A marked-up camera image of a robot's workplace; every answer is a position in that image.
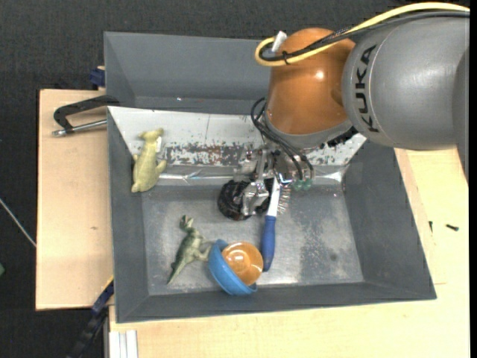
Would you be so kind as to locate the grey metal bin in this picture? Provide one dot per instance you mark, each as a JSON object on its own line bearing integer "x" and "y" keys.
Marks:
{"x": 328, "y": 237}

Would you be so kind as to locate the blue and white brush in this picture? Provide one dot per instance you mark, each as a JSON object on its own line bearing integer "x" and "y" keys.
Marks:
{"x": 268, "y": 241}

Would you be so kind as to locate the dark green toy dinosaur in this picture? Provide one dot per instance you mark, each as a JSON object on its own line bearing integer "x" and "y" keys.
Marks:
{"x": 188, "y": 250}

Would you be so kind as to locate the yellow-green toy dinosaur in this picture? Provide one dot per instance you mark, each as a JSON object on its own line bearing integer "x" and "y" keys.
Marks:
{"x": 146, "y": 166}

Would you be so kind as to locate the clear orange ball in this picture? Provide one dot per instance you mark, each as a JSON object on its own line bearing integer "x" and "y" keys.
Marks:
{"x": 243, "y": 262}

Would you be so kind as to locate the black round coil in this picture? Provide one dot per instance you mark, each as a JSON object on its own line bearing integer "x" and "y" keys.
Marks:
{"x": 228, "y": 203}

